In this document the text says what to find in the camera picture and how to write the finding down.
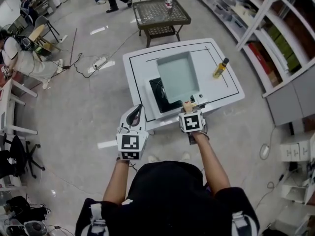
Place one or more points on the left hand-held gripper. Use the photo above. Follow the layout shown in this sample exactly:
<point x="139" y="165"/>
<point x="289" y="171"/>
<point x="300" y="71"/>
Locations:
<point x="130" y="146"/>

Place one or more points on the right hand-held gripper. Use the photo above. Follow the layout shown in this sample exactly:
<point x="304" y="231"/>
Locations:
<point x="192" y="123"/>

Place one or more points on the black object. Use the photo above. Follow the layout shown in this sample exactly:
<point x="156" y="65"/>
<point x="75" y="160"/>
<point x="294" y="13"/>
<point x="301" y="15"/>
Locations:
<point x="157" y="95"/>

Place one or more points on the person's left forearm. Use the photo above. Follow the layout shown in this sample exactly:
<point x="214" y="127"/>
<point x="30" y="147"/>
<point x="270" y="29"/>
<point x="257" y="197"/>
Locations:
<point x="115" y="183"/>

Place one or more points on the person's right forearm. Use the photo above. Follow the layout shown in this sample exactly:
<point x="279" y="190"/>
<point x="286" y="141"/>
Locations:
<point x="211" y="166"/>

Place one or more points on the white table with black lines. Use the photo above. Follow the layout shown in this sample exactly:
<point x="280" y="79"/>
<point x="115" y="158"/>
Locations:
<point x="221" y="92"/>

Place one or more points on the person's left shoe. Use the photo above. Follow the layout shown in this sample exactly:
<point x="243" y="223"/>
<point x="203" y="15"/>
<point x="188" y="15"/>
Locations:
<point x="152" y="158"/>

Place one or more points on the person's shoe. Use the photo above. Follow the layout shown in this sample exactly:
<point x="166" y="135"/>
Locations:
<point x="185" y="156"/>
<point x="152" y="158"/>

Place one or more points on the person's right shoe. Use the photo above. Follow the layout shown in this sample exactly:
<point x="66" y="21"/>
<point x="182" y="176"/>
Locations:
<point x="185" y="156"/>

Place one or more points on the yellow oil bottle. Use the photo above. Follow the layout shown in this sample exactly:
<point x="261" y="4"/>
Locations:
<point x="219" y="70"/>

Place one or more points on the white power strip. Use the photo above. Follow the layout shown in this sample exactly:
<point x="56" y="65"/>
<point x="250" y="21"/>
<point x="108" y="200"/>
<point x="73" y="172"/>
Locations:
<point x="99" y="62"/>

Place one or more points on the white power adapter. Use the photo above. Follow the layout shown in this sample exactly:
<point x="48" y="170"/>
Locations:
<point x="265" y="151"/>

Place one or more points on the thin brown rod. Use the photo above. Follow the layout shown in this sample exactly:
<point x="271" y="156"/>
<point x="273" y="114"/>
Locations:
<point x="73" y="45"/>

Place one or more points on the grey cabinet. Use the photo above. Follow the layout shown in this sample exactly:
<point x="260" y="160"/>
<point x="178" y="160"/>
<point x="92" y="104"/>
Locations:
<point x="290" y="99"/>

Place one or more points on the dark wicker coffee table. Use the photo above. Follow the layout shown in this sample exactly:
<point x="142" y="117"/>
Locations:
<point x="157" y="11"/>

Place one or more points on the person's black shirt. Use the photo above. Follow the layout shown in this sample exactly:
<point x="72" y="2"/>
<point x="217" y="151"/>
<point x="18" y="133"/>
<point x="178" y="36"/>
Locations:
<point x="221" y="215"/>

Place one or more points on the clear bottle with red cap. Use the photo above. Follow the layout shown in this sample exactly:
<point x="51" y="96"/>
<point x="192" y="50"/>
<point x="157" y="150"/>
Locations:
<point x="168" y="1"/>

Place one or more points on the white storage boxes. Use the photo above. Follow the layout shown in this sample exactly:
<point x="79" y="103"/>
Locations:
<point x="295" y="150"/>

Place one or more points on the black office chair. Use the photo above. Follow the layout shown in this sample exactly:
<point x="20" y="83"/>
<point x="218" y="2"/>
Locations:
<point x="14" y="151"/>

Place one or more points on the white desk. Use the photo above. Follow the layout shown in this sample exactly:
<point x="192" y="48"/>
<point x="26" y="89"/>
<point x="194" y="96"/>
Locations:
<point x="7" y="102"/>

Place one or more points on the yellow round table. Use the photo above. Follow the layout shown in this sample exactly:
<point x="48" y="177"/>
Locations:
<point x="37" y="33"/>

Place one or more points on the grey chair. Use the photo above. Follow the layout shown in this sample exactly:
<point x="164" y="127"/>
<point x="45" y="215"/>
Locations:
<point x="41" y="21"/>

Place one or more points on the black bag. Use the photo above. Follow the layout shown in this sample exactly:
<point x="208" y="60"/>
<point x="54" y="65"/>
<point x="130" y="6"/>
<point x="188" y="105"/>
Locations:
<point x="22" y="208"/>

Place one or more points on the white wall shelf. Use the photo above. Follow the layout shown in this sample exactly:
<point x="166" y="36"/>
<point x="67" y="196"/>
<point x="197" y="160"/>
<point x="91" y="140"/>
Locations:
<point x="270" y="33"/>

